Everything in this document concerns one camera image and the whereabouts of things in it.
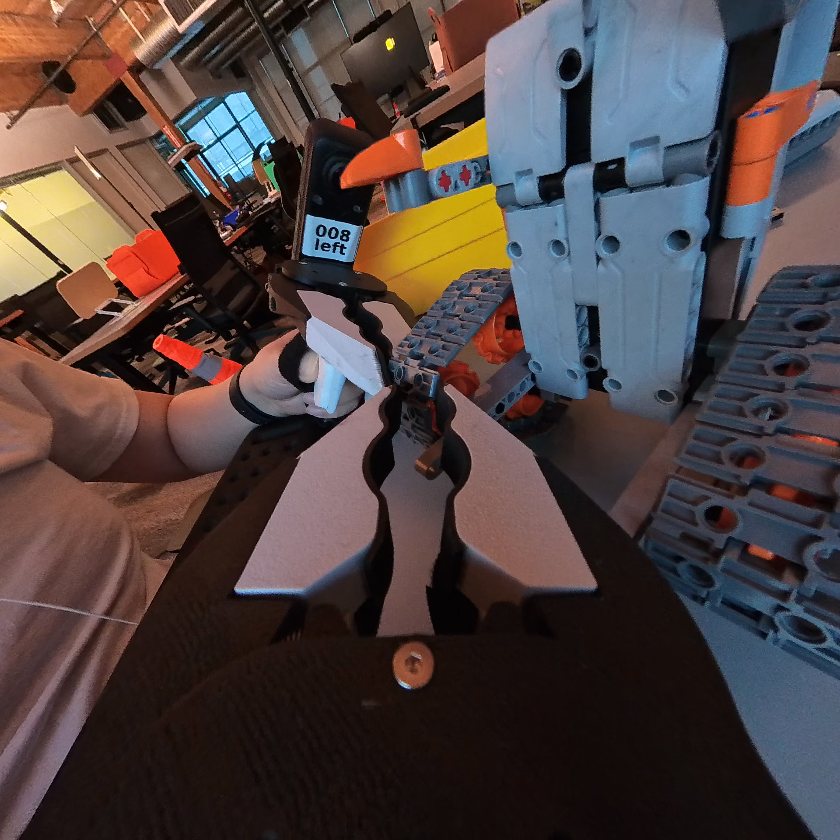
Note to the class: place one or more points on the tan wooden chair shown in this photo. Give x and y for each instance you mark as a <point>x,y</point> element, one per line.
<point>85,289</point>

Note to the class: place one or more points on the wooden table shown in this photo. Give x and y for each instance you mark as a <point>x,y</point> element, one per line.
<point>131,308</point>

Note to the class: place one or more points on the black monitor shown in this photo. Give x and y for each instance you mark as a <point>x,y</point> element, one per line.
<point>387,46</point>

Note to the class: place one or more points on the black office chair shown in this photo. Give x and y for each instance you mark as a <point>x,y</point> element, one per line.
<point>197,262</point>

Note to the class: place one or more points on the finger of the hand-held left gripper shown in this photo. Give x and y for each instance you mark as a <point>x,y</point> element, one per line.
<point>338,348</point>
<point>394,325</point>

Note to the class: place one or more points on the black wristband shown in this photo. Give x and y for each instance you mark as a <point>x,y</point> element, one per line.
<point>241,400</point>

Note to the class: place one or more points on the orange bag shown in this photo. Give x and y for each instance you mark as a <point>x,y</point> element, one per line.
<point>144,262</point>

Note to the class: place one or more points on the grey desk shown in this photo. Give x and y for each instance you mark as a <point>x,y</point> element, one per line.
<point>774,741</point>

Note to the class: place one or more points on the orange traffic cone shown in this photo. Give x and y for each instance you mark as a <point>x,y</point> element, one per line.
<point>197,361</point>

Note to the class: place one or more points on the arched window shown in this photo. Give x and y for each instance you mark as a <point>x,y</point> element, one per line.
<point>223,138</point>

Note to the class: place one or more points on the grey orange tracked toy robot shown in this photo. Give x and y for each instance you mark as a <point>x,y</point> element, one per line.
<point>623,262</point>

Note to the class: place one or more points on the yellow plastic box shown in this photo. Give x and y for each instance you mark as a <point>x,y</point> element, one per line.
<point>426,229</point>

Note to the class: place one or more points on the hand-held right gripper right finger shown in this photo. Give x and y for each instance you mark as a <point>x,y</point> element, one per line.
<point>518,525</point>

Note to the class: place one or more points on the person's left hand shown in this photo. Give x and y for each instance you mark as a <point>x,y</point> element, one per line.
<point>269,380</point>

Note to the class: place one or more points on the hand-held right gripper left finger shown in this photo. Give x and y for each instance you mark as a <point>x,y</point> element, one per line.
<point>308,525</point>

